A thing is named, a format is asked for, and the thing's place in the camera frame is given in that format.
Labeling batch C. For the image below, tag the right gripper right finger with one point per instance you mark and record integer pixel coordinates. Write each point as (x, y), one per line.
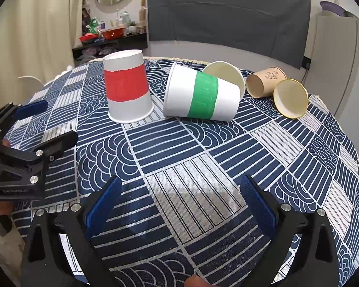
(315, 262)

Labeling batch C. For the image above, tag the white pink-dotted paper cup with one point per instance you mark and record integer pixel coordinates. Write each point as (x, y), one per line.
(227, 72)

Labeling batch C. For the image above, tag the white chair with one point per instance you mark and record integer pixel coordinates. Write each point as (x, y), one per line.
(31, 84)

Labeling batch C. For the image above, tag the beige curtain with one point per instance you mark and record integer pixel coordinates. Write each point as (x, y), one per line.
(36, 39)

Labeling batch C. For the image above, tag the purple basin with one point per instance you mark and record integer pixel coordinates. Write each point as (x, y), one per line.
(332, 7)

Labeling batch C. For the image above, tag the right hand thumb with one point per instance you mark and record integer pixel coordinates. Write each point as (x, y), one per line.
(196, 281)

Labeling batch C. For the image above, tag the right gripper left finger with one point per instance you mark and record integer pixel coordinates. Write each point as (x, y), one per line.
(44, 262)

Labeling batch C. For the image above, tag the black wall shelf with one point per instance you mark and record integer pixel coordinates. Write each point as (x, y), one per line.
(101, 48)

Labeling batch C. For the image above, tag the grey refrigerator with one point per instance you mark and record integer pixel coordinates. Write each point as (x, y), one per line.
(334, 61)

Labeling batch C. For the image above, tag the yellow rimmed paper cup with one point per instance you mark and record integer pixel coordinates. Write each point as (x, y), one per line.
(291, 98)

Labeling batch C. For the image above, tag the dark grey covered television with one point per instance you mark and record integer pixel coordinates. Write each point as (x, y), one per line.
(274, 28)

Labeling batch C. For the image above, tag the brown kraft paper cup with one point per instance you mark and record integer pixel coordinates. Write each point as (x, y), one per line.
(262, 83)

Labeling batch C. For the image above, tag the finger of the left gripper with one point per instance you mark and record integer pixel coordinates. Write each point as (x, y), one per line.
(29, 110)
(54, 148)

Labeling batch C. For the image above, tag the blue white patterned tablecloth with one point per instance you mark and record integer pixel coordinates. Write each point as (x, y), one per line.
(180, 212)

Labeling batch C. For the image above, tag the green banded paper cup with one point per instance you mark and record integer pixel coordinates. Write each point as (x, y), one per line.
(193, 94)

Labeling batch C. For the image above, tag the left hand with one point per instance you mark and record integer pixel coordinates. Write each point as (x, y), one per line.
(6, 208)

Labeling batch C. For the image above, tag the red bowl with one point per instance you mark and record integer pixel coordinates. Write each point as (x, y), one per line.
(113, 33)

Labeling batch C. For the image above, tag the red banded paper cup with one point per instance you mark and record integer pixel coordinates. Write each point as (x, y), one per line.
(127, 91)

